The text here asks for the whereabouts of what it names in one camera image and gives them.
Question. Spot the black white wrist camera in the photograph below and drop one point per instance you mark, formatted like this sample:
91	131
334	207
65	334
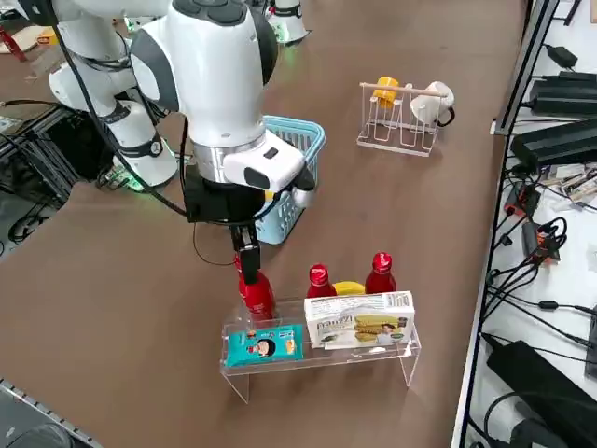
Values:
305	179

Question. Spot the white biscuit box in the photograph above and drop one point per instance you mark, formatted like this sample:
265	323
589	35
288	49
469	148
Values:
359	322

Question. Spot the dark grey machine housing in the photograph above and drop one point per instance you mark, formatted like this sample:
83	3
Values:
28	420

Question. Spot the large black power brick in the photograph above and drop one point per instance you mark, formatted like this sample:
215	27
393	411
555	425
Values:
536	373

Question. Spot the black controller box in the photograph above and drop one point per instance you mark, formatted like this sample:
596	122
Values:
79	149

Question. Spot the white cup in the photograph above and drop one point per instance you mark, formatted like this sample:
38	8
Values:
434	109

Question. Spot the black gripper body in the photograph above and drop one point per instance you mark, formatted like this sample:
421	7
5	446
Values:
219	205

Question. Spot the orange black hub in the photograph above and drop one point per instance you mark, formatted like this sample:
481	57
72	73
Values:
524	200
536	242

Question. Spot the yellow plastic cup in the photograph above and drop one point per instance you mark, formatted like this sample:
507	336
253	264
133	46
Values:
384	99

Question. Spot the wooden board yellow label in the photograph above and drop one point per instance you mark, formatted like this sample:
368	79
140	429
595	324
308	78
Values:
28	39

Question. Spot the yellow green starfruit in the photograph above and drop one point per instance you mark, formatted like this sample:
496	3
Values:
349	288

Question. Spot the red drink bottle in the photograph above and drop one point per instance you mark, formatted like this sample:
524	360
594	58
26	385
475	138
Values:
259	298
319	280
380	275

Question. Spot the clear acrylic rack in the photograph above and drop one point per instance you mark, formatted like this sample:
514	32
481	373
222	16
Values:
289	310

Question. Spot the aluminium camera post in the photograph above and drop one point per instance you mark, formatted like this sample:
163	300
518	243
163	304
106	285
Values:
527	65

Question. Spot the light blue plastic basket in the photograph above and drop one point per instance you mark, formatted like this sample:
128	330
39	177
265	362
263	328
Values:
289	219

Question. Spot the small black power adapter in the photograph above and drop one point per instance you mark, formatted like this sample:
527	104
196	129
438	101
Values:
564	57

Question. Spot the teal snack packet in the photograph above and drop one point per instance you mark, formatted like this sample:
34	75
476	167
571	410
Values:
261	347

